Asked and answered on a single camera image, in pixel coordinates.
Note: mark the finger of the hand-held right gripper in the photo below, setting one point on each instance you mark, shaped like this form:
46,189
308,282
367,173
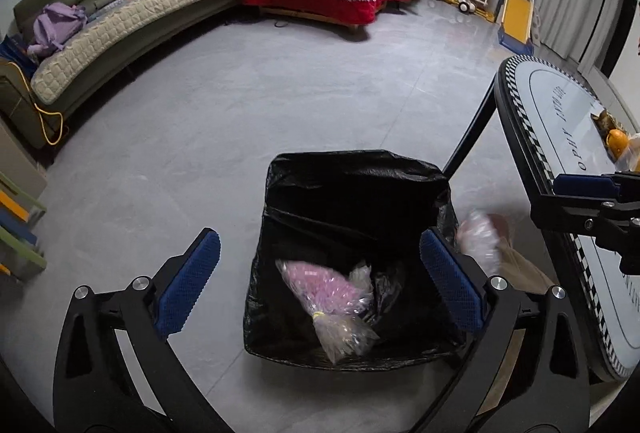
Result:
560,213
585,185

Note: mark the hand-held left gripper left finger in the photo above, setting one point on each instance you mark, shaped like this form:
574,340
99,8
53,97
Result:
190,278

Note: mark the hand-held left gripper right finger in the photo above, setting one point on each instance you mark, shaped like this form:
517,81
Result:
450,283

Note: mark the clear plastic wrapper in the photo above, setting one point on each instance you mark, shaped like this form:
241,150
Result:
477,238

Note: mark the pink plastic bag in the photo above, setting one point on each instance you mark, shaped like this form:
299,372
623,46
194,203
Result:
320,285

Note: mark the bin with black bag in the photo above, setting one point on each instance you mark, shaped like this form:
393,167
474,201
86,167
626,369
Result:
350,193

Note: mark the orange fruit in bag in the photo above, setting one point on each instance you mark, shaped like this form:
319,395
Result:
630,158

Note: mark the brown crumpled wrapper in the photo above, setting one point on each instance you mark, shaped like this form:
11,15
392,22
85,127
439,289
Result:
604,120

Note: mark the brown paper bag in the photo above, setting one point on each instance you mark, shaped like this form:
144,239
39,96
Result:
520,268

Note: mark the round white printed table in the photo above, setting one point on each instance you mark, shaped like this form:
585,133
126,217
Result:
565,113

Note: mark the colourful wooden rack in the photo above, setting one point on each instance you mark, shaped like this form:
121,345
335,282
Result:
20,233

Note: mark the yellow toy slide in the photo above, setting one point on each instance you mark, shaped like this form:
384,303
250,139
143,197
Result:
517,13

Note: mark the grey green sofa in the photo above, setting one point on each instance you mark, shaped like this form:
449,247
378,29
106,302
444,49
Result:
125,23

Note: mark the dark blue bag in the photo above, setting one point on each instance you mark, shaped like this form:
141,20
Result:
15,50

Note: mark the purple backpack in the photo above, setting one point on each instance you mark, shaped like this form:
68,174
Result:
57,23

